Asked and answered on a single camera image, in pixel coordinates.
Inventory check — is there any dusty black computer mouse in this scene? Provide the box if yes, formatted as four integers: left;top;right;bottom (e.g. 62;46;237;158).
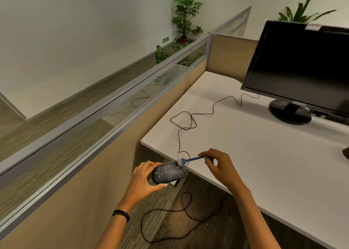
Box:
152;160;188;184

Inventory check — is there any person's right forearm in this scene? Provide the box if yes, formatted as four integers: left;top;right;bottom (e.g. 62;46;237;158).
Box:
231;181;282;249

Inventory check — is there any black cable on floor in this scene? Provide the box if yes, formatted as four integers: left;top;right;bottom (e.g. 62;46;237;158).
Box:
140;192;209;243

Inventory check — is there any variegated leafy plant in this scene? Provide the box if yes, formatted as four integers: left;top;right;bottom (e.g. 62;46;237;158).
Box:
155;38;203;66

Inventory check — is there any black wristband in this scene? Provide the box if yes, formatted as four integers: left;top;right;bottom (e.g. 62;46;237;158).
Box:
111;210;131;223

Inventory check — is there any small blue cleaning brush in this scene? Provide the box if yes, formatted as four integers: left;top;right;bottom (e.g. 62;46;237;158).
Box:
177;155;204;167

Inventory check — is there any thin black mouse cable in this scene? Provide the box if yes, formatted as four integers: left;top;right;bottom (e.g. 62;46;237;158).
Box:
170;93;260;160

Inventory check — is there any person's left hand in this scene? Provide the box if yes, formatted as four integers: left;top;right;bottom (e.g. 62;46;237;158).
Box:
120;160;168;211

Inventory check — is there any short beige glass-topped partition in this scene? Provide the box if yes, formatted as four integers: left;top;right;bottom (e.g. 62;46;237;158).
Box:
207;6;259;83

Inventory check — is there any long beige glass-topped partition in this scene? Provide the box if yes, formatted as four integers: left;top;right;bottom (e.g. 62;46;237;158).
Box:
0;35;212;242

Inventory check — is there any black computer monitor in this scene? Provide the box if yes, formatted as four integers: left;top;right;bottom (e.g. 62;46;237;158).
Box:
240;20;349;126

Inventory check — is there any tall potted palm plant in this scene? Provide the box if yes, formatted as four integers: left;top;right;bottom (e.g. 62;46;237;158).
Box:
171;0;204;43

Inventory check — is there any person's left forearm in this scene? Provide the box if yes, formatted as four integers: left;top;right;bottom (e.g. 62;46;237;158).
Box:
93;201;137;249

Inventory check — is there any green long-leaf plant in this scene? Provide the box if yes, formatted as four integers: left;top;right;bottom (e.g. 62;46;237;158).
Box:
278;0;337;23

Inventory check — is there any person's right hand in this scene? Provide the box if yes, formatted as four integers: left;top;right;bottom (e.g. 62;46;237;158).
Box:
198;148;242;194

